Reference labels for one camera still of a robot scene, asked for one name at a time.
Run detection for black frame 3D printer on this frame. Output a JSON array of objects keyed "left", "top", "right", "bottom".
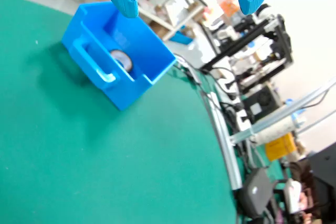
[{"left": 201, "top": 3, "right": 294, "bottom": 88}]

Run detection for clear plastic rods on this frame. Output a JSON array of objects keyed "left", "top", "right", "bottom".
[{"left": 229, "top": 76, "right": 336, "bottom": 143}]

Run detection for white cylindrical tube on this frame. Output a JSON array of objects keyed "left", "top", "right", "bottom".
[{"left": 251, "top": 114, "right": 307, "bottom": 146}]

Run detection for blue storage bin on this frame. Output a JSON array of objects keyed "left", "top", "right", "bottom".
[{"left": 170, "top": 31, "right": 195, "bottom": 45}]

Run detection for black cable with connector block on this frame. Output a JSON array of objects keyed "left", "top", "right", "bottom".
[{"left": 173, "top": 54, "right": 204, "bottom": 86}]

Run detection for orange package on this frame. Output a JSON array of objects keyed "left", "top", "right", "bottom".
[{"left": 219, "top": 0, "right": 240, "bottom": 17}]

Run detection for large black case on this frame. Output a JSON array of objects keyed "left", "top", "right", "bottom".
[{"left": 307, "top": 142, "right": 336, "bottom": 224}]

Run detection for yellow labelled box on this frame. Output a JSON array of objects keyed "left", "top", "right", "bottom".
[{"left": 265, "top": 132, "right": 297, "bottom": 162}]

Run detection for black box with fan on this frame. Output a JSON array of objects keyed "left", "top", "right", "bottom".
[{"left": 241, "top": 84, "right": 284, "bottom": 130}]

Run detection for dark grey rounded device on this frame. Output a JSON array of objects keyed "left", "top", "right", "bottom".
[{"left": 237, "top": 167, "right": 278, "bottom": 218}]

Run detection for silver aluminium rail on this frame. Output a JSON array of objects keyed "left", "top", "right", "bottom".
[{"left": 203, "top": 87, "right": 244, "bottom": 190}]

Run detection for person in brown clothing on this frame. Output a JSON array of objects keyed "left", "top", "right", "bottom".
[{"left": 290, "top": 161, "right": 316, "bottom": 190}]

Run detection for blue plastic box with handle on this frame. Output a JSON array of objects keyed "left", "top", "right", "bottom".
[{"left": 61, "top": 1, "right": 176, "bottom": 111}]

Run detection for black electrical tape roll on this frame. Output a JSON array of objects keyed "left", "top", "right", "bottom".
[{"left": 109, "top": 49, "right": 133, "bottom": 73}]

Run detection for white power adapter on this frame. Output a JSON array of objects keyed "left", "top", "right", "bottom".
[{"left": 284, "top": 178, "right": 302, "bottom": 213}]

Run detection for green work mat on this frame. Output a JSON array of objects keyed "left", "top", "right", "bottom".
[{"left": 0, "top": 0, "right": 246, "bottom": 224}]

